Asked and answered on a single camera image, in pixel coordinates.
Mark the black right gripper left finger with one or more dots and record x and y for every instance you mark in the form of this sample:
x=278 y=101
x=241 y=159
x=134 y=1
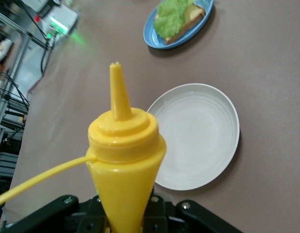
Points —
x=67 y=216

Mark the aluminium table frame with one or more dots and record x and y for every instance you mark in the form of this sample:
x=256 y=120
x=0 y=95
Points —
x=21 y=48

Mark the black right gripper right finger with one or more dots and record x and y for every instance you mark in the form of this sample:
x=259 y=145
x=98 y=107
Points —
x=184 y=218

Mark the green lettuce leaf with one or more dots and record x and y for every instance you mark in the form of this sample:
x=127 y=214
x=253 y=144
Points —
x=169 y=19

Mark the blue round plate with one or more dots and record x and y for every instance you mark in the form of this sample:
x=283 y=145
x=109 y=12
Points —
x=152 y=36

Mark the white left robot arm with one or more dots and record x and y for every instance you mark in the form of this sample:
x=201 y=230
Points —
x=62 y=21

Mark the beige round plate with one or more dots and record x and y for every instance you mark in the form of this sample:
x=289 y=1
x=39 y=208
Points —
x=196 y=136

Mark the yellow squeeze bottle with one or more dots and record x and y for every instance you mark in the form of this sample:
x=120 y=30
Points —
x=125 y=150

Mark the brown toast bread slice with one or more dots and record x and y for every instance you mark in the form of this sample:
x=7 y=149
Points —
x=193 y=14

